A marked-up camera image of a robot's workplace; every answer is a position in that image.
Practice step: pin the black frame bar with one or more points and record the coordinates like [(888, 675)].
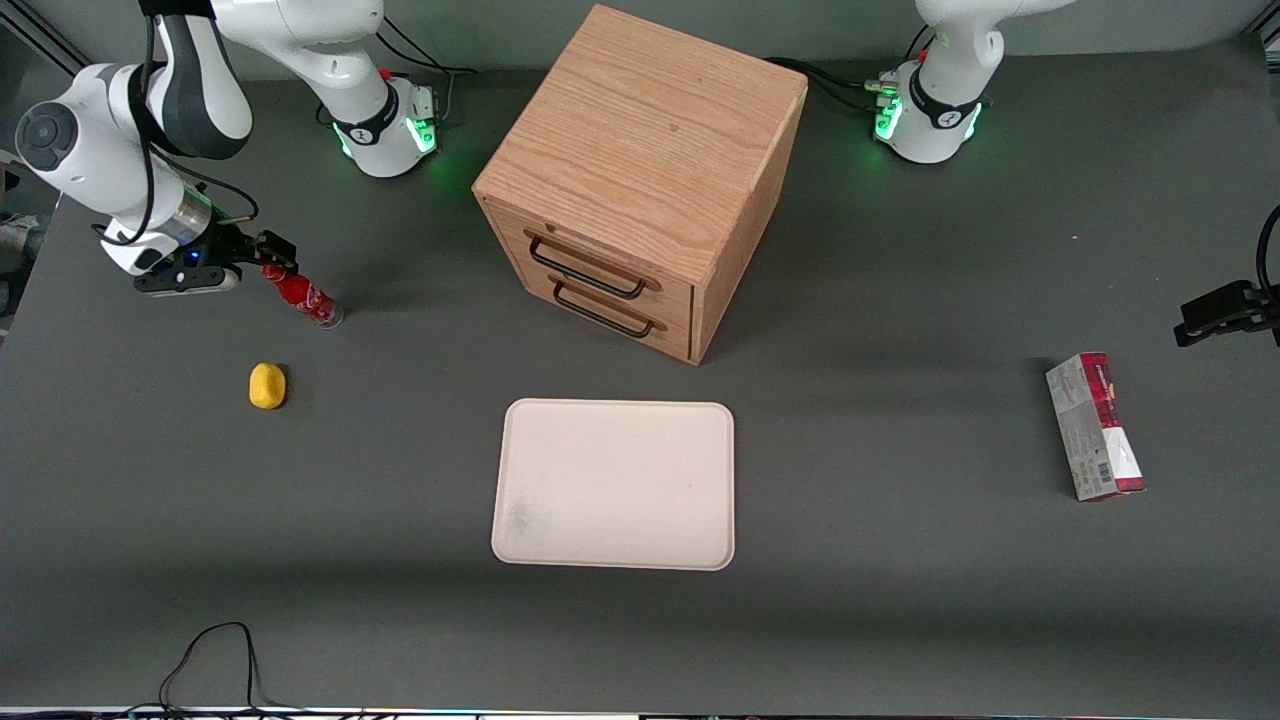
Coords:
[(50, 48)]

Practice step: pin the yellow toy lemon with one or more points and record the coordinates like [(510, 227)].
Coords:
[(267, 386)]

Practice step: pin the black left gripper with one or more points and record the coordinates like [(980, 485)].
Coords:
[(1226, 307)]

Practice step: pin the red and grey carton box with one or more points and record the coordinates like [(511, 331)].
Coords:
[(1095, 430)]

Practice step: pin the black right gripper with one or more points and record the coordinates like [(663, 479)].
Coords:
[(227, 247)]

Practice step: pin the red coke bottle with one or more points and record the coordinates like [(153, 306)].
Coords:
[(305, 297)]

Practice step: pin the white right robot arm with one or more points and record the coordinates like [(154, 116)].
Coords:
[(90, 150)]

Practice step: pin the wooden drawer front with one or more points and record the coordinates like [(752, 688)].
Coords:
[(675, 340), (672, 297)]

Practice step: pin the cream plastic tray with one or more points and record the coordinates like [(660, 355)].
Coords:
[(615, 485)]

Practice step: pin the wooden drawer cabinet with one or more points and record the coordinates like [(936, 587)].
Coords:
[(640, 150)]

